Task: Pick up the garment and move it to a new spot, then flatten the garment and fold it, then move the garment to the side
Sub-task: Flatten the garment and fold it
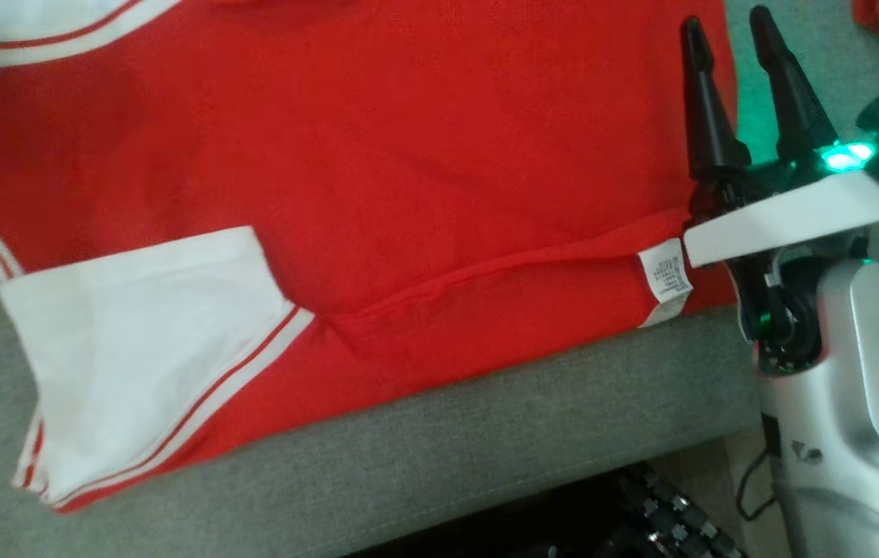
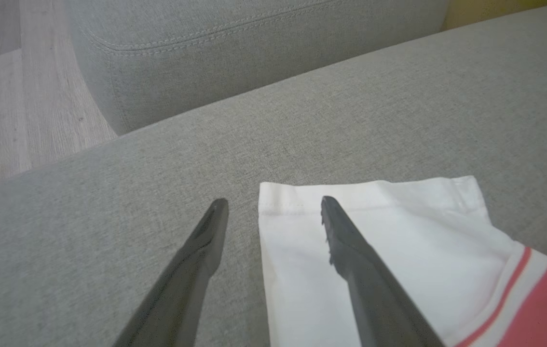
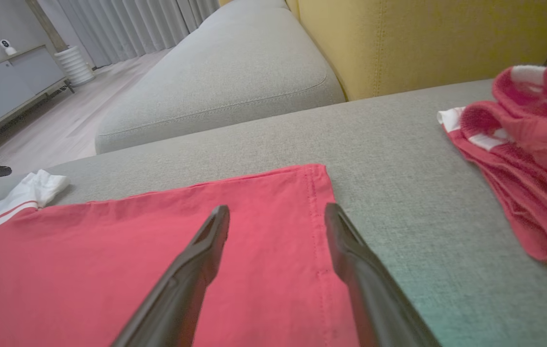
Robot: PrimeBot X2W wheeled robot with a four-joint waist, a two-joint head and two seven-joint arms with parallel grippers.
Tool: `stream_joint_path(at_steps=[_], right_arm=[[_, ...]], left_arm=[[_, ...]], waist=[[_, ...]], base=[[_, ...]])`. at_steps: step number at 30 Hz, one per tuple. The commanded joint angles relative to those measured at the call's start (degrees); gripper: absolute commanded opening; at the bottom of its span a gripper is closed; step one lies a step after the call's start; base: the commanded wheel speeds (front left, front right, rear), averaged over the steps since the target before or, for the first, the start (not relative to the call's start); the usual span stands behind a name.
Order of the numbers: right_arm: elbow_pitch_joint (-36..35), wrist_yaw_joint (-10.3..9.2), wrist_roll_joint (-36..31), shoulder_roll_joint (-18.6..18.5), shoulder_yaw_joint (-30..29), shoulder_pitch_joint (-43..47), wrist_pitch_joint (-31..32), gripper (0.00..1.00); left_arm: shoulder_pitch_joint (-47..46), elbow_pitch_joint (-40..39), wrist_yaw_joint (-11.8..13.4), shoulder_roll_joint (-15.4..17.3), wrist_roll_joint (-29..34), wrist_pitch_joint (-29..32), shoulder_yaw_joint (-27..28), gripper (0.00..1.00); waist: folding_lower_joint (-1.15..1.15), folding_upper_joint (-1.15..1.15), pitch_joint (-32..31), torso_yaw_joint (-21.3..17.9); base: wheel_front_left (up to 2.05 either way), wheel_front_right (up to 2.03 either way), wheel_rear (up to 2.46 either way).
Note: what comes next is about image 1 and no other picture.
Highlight grey sofa seat cushion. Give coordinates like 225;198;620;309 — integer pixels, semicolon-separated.
0;0;879;558

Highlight red shirt white sleeves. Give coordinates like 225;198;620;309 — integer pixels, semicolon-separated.
0;0;743;514

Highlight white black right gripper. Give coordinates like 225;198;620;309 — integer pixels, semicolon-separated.
680;6;879;269

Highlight blue-plug right gripper cable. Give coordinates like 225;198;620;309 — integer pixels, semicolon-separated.
736;446;778;522

